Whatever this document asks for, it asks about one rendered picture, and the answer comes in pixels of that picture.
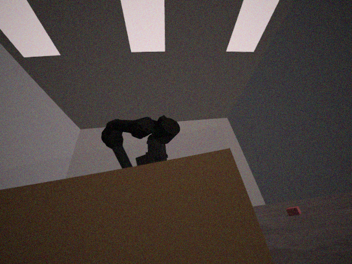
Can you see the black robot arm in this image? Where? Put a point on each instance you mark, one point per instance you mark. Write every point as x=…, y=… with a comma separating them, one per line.
x=140, y=128

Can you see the small red block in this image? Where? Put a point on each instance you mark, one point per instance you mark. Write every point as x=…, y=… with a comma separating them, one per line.
x=293, y=211

